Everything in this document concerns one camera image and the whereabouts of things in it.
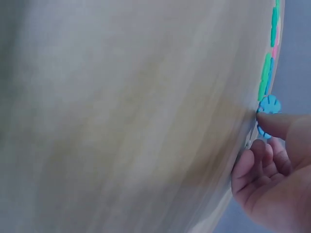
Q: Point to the blue notched plastic disc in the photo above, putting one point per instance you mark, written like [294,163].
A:
[269,104]
[263,134]

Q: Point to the person's right hand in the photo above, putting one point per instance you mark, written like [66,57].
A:
[286,194]

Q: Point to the row of coloured notched discs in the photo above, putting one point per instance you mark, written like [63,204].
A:
[266,72]

